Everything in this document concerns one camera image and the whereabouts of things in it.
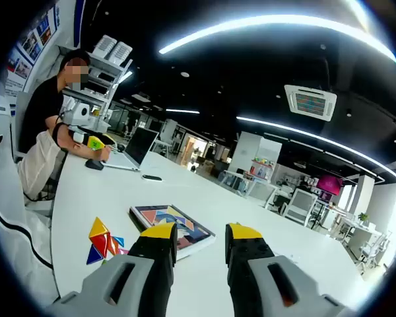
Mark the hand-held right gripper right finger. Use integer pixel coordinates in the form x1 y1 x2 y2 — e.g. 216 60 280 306
224 223 356 317

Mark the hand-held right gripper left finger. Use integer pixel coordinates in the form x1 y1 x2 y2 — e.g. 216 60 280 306
46 221 178 317

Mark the pile of tangram pieces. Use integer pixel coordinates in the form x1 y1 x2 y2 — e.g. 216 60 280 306
85 216 135 267

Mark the person's left hand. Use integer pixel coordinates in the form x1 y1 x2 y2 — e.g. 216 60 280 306
54 122 68 147

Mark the black computer mouse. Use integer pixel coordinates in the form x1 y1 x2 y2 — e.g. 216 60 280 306
84 158 106 171

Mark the silver laptop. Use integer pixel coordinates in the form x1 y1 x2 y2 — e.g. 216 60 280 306
102 127 160 172

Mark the white storage shelf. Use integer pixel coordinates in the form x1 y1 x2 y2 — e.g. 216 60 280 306
84 49 135 133

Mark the white ribbed box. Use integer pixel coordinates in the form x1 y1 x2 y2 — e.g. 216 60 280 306
92 34 117 57
107 41 133 64

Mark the short ceiling light strip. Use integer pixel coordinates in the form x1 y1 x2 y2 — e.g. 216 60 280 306
164 108 201 115

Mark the white mesh office chair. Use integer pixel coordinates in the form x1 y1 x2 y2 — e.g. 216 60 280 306
282 189 318 227

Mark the person's white jacket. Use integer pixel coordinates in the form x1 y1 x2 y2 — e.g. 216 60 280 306
0 171 60 308

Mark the shelf with colourful items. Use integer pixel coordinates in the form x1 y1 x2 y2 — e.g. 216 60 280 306
249 157 275 182

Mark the pink display screen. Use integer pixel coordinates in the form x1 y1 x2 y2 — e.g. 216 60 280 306
316 174 345 195

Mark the straight ceiling light strip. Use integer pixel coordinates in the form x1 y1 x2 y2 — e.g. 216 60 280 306
236 116 396 181

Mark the ceiling air conditioner unit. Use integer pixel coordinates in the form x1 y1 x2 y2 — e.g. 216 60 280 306
283 84 338 123

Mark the long curved ceiling light strip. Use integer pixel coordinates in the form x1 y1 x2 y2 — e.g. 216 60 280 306
158 14 396 65

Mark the wall poster board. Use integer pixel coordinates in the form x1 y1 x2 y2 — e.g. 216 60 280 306
5 6 59 97

